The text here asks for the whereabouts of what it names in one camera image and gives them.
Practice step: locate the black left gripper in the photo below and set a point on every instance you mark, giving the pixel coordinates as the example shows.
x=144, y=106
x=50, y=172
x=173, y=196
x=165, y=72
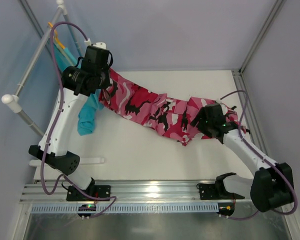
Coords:
x=105, y=81

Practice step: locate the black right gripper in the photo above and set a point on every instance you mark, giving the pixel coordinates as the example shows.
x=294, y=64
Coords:
x=198, y=120

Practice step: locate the pink camouflage trousers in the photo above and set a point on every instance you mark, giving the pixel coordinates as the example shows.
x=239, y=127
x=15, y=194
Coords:
x=169, y=117

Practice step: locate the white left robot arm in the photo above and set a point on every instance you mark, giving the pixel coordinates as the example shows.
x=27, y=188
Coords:
x=78, y=82

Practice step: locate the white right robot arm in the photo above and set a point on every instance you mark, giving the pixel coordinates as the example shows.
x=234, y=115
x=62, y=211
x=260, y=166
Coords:
x=272, y=185

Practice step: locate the clear green hanger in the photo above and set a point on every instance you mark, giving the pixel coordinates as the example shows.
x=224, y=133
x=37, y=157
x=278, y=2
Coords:
x=65, y=52

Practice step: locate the orange plastic hanger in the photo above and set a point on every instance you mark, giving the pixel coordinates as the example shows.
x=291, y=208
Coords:
x=56, y=37

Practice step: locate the turquoise t-shirt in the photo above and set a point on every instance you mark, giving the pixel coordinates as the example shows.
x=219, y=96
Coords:
x=87, y=106

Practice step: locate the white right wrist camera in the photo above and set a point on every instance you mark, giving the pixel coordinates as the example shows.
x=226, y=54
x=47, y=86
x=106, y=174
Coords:
x=222, y=103

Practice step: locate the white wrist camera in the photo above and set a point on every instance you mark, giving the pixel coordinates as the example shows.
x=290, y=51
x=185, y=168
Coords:
x=101, y=45
x=222, y=103

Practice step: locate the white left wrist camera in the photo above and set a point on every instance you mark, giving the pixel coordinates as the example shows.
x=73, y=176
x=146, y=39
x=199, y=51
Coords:
x=101, y=45

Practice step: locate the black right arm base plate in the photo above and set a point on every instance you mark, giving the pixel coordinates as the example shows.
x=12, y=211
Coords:
x=216, y=191

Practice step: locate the aluminium frame rail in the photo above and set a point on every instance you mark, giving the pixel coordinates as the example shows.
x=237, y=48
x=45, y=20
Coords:
x=131, y=191

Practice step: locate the grey slotted cable duct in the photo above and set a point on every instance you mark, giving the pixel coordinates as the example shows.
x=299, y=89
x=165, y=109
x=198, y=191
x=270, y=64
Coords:
x=125, y=208

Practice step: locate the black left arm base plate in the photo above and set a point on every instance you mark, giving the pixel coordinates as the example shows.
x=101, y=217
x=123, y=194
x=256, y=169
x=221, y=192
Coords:
x=99, y=192

